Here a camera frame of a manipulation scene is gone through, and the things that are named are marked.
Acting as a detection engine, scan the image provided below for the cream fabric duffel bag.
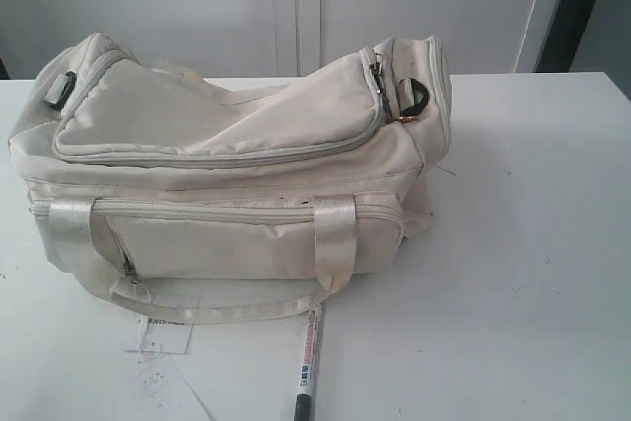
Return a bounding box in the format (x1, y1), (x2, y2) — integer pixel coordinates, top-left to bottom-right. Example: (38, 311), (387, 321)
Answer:
(8, 33), (452, 324)

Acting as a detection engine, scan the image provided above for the black and white marker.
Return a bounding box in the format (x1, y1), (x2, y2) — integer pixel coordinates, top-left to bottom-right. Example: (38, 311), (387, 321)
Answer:
(293, 304), (324, 421)

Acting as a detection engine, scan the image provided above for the white paper hang tag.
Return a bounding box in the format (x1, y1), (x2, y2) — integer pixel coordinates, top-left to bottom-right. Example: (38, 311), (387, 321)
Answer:
(120, 316), (193, 355)

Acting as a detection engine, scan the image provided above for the small white price tag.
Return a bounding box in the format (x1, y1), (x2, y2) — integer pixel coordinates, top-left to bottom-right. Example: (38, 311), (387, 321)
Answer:
(132, 356), (181, 412)

